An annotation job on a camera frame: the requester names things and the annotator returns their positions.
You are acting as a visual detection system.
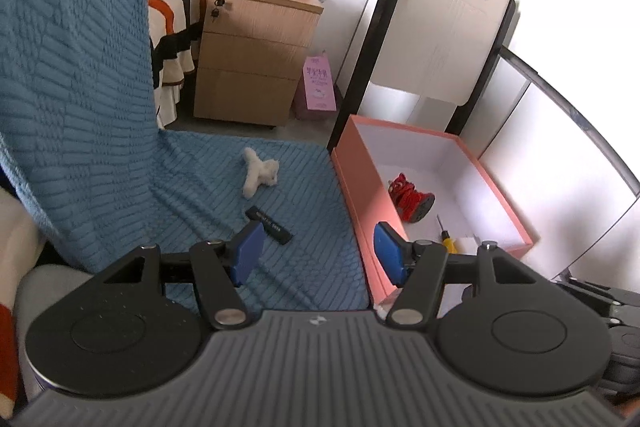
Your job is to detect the pink paper bag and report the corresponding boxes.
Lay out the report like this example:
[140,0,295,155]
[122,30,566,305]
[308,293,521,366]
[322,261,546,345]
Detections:
[292,52,337,120]

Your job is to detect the yellow handled screwdriver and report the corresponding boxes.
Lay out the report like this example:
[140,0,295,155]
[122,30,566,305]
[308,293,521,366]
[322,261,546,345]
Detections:
[436,214,458,255]

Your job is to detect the wooden nightstand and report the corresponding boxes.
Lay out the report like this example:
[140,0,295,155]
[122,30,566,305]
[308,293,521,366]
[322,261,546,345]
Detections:
[193,0,325,128]

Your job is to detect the red toy shoe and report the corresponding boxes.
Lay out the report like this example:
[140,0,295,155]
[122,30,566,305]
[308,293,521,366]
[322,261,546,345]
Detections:
[388,173,436,224]

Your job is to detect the striped orange black blanket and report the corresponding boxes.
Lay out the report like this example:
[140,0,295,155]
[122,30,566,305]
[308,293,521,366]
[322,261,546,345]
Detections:
[0,0,208,413]

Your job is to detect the blue textured blanket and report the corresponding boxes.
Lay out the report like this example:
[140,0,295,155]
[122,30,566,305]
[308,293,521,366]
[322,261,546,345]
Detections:
[0,0,371,312]

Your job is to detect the curved grey metal bar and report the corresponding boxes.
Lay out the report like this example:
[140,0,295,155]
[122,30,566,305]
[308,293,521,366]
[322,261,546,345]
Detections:
[500,47,640,198]

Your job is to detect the white board with slot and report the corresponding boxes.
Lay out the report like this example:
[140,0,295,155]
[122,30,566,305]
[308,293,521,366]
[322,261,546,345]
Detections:
[367,0,513,118]

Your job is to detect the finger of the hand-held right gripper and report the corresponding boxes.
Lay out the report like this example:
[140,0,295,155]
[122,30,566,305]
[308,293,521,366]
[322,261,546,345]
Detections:
[552,278,618,306]

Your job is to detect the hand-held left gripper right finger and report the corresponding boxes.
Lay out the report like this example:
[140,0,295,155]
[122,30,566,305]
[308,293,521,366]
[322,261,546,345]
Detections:
[374,221,551,329]

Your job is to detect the pink cardboard box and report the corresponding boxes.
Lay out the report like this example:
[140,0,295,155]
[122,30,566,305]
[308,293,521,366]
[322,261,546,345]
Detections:
[331,114,541,308]

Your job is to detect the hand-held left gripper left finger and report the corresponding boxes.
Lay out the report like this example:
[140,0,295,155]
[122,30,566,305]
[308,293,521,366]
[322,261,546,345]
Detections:
[92,221,266,330]

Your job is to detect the white plush toy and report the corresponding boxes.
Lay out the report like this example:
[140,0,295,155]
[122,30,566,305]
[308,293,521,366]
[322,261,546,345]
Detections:
[241,147,281,198]

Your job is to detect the black rectangular bar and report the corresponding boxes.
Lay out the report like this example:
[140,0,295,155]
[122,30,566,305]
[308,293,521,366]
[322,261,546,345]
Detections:
[245,206,293,245]

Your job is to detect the black metal frame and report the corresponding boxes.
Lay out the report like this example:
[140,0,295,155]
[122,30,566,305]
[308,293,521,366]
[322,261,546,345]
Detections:
[327,0,517,152]

